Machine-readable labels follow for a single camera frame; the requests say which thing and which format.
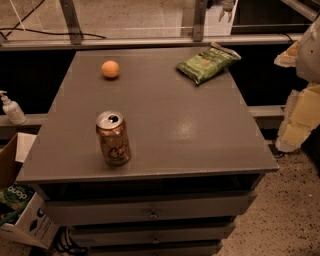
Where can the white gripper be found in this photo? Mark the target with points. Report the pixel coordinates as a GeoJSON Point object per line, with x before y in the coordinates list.
{"type": "Point", "coordinates": [310, 55]}

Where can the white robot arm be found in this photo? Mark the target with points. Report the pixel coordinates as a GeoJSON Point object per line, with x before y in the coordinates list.
{"type": "Point", "coordinates": [308, 54]}

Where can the green chip bag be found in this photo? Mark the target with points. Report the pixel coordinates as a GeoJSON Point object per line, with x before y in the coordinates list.
{"type": "Point", "coordinates": [209, 63]}

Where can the grey drawer cabinet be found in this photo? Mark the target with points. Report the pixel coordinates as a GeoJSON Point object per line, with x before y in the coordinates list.
{"type": "Point", "coordinates": [184, 139]}

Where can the top cabinet drawer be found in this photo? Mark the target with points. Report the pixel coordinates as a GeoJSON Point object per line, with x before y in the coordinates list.
{"type": "Point", "coordinates": [130, 210]}

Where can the cabinet drawer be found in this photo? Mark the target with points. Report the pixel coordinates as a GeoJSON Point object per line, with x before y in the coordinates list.
{"type": "Point", "coordinates": [152, 234]}
{"type": "Point", "coordinates": [130, 210]}

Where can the orange fruit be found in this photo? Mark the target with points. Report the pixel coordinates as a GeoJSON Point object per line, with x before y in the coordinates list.
{"type": "Point", "coordinates": [110, 69]}

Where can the opened soda can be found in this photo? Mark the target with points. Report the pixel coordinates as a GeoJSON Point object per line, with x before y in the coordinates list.
{"type": "Point", "coordinates": [112, 134]}

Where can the middle cabinet drawer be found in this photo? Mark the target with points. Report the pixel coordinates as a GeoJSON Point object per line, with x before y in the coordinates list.
{"type": "Point", "coordinates": [152, 234]}

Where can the white pump bottle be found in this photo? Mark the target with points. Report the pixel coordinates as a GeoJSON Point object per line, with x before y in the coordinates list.
{"type": "Point", "coordinates": [12, 109]}

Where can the brown cardboard box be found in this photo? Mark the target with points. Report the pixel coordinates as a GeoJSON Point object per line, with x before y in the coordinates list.
{"type": "Point", "coordinates": [9, 168]}

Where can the white printed cardboard box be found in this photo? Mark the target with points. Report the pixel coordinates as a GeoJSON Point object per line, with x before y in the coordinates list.
{"type": "Point", "coordinates": [33, 227]}

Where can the green packet in box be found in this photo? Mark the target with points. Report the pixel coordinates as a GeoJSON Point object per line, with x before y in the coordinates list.
{"type": "Point", "coordinates": [16, 196]}

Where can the grey metal frame rail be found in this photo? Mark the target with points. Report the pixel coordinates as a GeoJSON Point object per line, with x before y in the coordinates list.
{"type": "Point", "coordinates": [90, 44]}

